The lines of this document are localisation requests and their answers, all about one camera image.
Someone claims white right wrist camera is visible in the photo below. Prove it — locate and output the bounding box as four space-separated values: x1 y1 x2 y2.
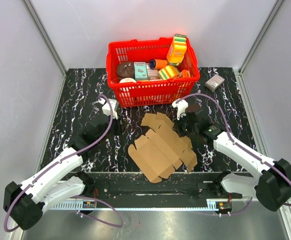
171 98 189 120

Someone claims orange snack packet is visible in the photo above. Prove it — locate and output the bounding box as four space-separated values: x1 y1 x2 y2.
173 69 191 80

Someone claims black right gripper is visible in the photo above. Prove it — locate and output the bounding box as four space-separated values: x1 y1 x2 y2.
172 111 198 139

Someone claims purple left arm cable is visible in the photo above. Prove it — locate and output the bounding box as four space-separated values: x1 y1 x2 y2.
3 94 124 233

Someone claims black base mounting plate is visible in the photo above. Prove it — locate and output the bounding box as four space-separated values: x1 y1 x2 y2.
87 172 242 199

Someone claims brown round chocolate cake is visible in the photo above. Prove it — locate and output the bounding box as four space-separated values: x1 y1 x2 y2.
116 61 135 79

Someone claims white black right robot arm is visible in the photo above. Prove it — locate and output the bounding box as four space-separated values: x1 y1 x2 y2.
172 99 291 212

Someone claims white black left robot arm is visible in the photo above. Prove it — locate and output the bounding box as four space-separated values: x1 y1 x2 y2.
3 113 125 233

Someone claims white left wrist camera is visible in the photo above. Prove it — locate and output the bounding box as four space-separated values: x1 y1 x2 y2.
98 98 119 120

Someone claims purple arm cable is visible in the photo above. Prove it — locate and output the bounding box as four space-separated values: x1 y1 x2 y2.
175 93 291 217
3 94 124 233

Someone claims white wrapped tissue pack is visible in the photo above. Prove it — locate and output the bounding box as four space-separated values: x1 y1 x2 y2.
204 74 225 92

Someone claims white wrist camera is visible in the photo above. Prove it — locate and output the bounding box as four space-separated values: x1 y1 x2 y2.
171 98 189 120
98 98 119 120

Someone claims tall orange sponge box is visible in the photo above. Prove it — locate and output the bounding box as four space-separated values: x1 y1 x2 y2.
166 34 187 66

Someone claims teal small carton box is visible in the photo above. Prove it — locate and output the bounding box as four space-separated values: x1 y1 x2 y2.
133 61 148 81

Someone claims red plastic shopping basket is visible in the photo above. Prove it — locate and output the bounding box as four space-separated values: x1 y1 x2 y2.
106 34 200 107

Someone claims yellow green sponge pack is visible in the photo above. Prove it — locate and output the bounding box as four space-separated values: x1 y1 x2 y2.
158 65 180 80

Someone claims pink small food box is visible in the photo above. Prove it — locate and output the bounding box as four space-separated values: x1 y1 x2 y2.
146 63 160 80

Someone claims brown cardboard box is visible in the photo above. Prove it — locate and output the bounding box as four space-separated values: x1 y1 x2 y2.
128 112 198 184

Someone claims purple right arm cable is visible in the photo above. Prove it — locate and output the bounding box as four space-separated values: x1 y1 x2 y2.
175 93 291 217

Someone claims orange cylindrical can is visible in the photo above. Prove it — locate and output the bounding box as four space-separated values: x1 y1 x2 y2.
149 59 168 70

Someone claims white round lid container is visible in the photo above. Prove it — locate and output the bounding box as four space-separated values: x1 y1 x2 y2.
119 77 137 84

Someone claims aluminium frame rail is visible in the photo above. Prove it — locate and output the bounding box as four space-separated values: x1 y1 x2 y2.
19 179 291 211

